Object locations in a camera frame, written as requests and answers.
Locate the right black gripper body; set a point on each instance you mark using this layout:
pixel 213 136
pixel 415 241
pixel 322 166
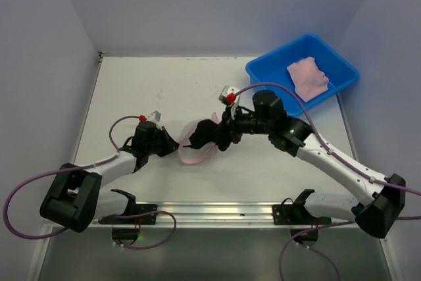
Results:
pixel 225 131

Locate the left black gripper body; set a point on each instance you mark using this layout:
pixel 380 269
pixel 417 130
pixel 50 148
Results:
pixel 163 143

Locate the black bra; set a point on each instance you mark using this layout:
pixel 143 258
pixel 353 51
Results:
pixel 206 131

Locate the white mesh laundry bag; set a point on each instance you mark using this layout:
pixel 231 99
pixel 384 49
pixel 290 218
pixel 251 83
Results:
pixel 190 156

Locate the pink bra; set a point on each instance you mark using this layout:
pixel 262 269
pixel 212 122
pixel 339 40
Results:
pixel 309 81

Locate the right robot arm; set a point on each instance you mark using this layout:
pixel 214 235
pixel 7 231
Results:
pixel 299 139

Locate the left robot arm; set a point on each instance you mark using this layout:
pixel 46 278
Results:
pixel 76 196

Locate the blue plastic bin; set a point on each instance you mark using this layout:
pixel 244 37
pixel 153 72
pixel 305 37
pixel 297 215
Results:
pixel 272 66

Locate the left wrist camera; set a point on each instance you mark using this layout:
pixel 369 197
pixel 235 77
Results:
pixel 154 117

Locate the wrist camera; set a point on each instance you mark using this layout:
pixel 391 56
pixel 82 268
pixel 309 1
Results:
pixel 230 99
pixel 154 117

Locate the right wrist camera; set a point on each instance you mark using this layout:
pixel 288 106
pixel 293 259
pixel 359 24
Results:
pixel 230 99

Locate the aluminium mounting rail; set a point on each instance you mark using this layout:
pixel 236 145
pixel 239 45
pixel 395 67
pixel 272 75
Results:
pixel 210 212

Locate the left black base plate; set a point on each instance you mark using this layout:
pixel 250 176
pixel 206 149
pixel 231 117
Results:
pixel 144 211

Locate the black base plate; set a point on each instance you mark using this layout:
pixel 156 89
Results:
pixel 144 211
pixel 293 213

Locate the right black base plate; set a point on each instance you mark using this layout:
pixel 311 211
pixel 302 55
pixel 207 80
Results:
pixel 293 213

